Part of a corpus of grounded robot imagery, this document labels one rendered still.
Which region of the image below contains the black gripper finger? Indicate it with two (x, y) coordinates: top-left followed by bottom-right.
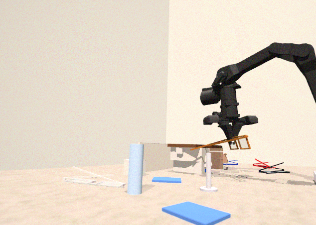
(232, 124), (245, 137)
(218, 123), (232, 145)

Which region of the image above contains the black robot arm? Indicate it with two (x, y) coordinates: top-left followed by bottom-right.
(200, 42), (316, 106)

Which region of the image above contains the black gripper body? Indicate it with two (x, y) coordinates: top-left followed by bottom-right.
(203, 100), (258, 125)

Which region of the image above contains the blue flat rectangular pad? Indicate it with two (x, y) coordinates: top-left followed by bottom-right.
(152, 177), (181, 183)
(162, 202), (231, 225)

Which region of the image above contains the white post on round base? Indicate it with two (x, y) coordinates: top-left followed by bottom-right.
(200, 153), (218, 192)

